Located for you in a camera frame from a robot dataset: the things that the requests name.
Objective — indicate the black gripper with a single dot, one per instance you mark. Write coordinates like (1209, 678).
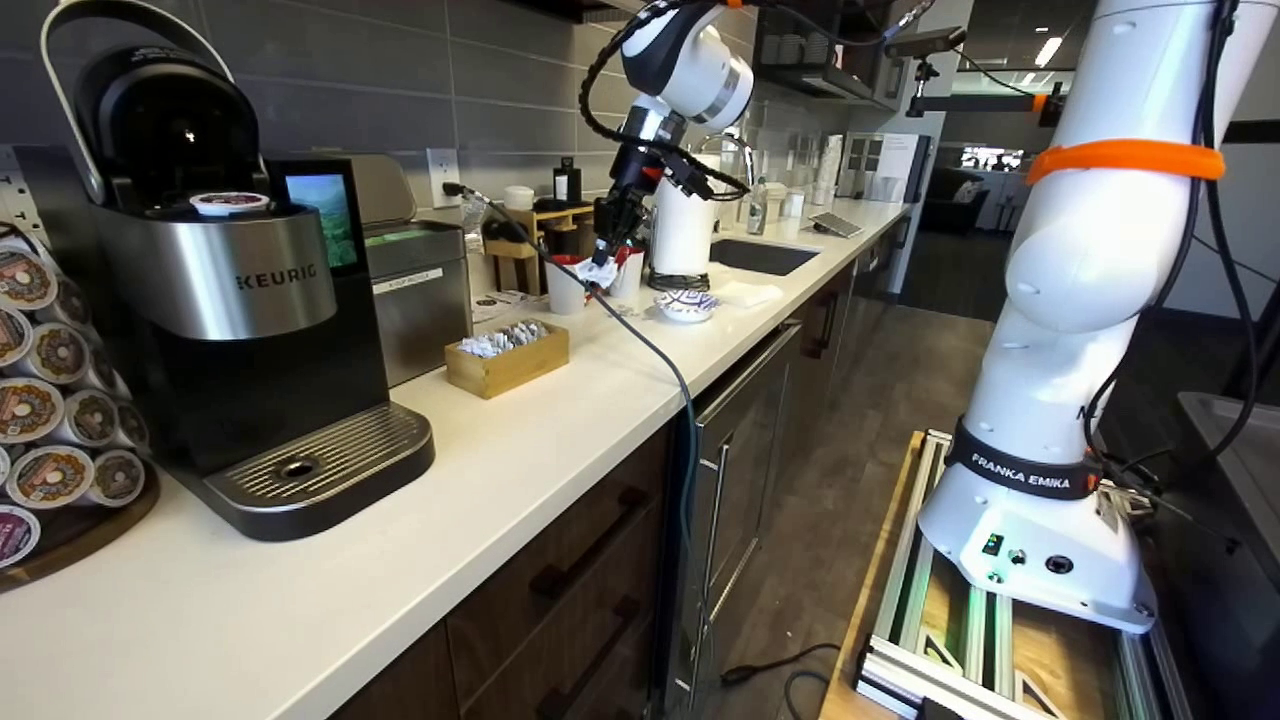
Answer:
(625, 209)

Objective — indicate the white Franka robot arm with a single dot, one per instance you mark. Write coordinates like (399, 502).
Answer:
(1093, 267)

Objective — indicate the white sachets stack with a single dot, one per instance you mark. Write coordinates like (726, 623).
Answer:
(481, 346)
(529, 335)

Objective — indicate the open wooden box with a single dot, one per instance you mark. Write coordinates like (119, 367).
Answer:
(514, 375)

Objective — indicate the silver box appliance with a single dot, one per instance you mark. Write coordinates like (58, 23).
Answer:
(414, 304)

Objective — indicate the white paper towel roll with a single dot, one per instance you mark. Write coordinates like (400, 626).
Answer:
(682, 233)

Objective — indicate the black white patterned bowl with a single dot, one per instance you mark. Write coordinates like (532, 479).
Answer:
(685, 311)

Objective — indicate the wooden condiment organizer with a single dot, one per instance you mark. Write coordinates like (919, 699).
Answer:
(514, 252)

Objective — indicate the black sink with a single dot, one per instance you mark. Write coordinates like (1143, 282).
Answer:
(762, 258)

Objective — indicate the black silver Keurig coffee machine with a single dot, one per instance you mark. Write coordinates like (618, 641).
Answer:
(240, 282)

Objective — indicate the white coffee pod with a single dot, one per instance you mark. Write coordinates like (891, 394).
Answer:
(231, 203)

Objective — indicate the wooden table edge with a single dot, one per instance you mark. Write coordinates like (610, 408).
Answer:
(867, 586)

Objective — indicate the coffee pod carousel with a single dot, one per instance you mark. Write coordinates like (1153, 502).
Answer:
(82, 523)

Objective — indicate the white wall outlet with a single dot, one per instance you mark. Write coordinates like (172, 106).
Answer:
(445, 174)

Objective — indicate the aluminium profile frame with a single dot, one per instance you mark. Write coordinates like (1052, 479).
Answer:
(963, 626)

